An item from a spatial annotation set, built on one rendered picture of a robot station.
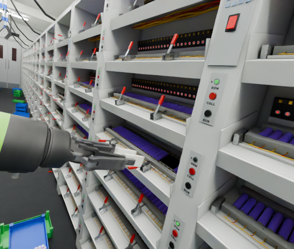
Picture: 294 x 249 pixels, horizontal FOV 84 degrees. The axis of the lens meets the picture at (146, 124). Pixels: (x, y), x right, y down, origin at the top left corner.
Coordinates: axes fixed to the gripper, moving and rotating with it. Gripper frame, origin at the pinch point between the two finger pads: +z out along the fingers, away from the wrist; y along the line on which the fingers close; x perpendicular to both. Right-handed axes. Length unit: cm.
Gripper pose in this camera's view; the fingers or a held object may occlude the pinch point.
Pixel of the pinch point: (129, 157)
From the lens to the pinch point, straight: 44.7
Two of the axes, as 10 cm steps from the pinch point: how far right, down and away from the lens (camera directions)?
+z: 7.1, 2.3, 6.6
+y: 6.0, 2.8, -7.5
